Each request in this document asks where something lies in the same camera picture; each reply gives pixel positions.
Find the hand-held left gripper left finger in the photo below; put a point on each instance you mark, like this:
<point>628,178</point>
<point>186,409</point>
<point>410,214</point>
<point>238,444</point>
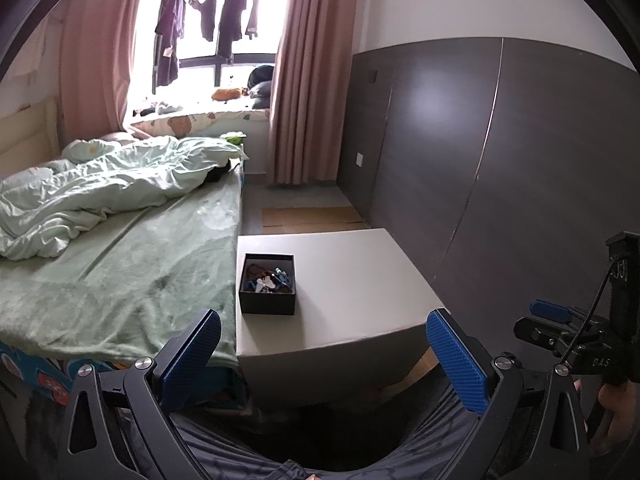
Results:
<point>192,355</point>

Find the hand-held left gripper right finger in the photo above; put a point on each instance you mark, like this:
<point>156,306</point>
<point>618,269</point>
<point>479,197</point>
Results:
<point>457,360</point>

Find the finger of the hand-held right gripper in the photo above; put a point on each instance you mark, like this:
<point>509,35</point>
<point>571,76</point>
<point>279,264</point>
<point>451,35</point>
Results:
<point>550,311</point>
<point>537,332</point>

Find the black jewelry box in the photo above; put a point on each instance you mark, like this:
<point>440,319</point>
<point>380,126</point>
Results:
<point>267,305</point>

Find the person's right hand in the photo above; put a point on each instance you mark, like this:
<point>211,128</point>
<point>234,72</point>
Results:
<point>620,412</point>

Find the bed with green sheet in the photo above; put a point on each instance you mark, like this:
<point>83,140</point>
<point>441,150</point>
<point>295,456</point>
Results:
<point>130,280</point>

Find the white low table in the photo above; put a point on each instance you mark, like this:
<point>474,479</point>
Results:
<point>340,280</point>

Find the person's grey shorts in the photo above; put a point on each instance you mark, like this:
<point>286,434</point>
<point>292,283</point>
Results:
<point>320,440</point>

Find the brown cardboard sheet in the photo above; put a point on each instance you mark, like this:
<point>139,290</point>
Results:
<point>310,217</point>

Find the pale green quilt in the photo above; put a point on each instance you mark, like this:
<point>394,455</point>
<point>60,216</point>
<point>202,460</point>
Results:
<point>100,190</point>

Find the green packet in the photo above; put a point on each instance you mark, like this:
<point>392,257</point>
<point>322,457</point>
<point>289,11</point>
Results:
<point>234,137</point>

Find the pink pillow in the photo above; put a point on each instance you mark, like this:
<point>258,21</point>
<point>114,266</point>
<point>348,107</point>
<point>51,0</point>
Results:
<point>119,136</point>

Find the bear print cushion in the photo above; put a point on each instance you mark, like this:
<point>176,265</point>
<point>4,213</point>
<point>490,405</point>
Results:
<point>195,121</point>

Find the orange plush toy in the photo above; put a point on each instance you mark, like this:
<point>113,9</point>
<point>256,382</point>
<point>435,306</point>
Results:
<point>227,94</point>

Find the grey blue pillow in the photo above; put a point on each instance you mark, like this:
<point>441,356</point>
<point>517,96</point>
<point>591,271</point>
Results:
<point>262,96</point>

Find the beige headboard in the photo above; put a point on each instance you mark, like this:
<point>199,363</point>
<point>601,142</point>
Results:
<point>25,135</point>

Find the window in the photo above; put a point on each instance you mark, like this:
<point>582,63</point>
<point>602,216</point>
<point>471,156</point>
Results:
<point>210,75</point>

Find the black cushion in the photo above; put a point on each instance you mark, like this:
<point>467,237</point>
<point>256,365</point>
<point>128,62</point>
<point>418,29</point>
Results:
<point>260,75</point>

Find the pink curtain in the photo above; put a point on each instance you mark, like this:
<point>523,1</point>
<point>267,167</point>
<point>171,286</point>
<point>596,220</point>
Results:
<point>310,70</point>
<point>95,50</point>

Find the dark hanging shirt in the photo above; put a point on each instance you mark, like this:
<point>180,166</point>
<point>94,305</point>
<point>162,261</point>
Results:
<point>169,35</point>

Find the dark hanging undergarment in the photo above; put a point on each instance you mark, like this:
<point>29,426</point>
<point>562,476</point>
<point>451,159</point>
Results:
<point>202,15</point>

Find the dark hanging narrow garment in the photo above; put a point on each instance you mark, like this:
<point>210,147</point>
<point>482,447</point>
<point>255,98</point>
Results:
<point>252,10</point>

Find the white wall socket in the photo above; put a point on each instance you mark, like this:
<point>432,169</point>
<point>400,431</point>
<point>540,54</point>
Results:
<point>360,159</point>

